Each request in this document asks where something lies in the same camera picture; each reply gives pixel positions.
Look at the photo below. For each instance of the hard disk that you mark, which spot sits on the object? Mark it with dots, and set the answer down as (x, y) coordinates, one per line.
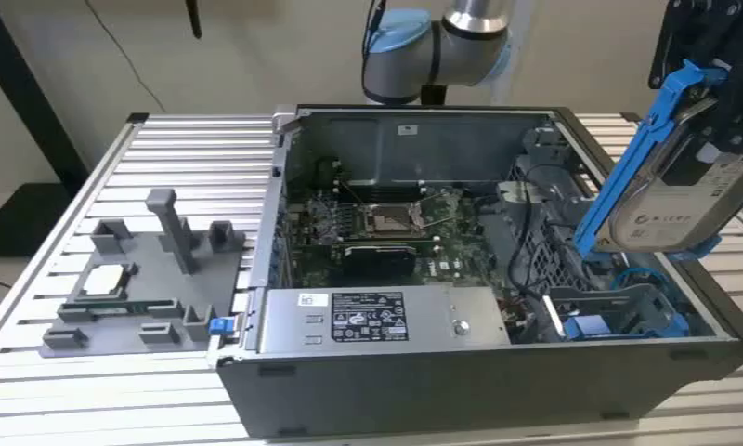
(657, 218)

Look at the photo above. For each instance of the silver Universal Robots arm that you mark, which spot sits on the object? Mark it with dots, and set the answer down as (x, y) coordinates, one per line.
(465, 56)

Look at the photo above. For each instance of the grey metal disk bay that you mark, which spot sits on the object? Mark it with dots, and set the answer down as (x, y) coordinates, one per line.
(551, 251)

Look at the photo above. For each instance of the black RAM slot bank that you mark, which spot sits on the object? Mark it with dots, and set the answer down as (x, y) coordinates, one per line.
(383, 188)

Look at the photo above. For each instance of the green motherboard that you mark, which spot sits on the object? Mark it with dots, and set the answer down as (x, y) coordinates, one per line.
(451, 241)

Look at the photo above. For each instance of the CPU socket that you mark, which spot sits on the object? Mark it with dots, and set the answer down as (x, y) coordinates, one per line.
(390, 218)

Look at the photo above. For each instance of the thin metal locking lever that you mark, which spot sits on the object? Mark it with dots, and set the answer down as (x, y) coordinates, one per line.
(353, 192)

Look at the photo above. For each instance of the black graphics card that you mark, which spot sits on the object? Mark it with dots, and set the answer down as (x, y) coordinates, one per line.
(377, 260)

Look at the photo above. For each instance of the black antenna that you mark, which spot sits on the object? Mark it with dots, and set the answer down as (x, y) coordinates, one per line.
(193, 18)

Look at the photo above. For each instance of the open dark grey PC case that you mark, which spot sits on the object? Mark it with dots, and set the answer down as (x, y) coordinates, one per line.
(409, 395)

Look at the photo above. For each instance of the silver power supply unit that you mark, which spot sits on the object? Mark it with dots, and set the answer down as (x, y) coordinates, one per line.
(285, 320)

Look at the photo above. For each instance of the blue case latch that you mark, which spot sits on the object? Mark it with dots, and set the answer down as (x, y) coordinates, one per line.
(221, 325)

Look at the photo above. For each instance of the grey parts rack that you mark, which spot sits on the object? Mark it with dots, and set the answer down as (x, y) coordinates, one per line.
(148, 274)

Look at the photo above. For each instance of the green RAM stick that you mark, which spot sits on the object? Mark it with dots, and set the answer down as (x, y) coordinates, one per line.
(138, 306)

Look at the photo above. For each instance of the silver CPU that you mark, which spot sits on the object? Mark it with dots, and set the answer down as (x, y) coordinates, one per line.
(106, 281)

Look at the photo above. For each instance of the dark upright post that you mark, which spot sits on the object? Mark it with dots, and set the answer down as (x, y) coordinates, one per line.
(12, 69)

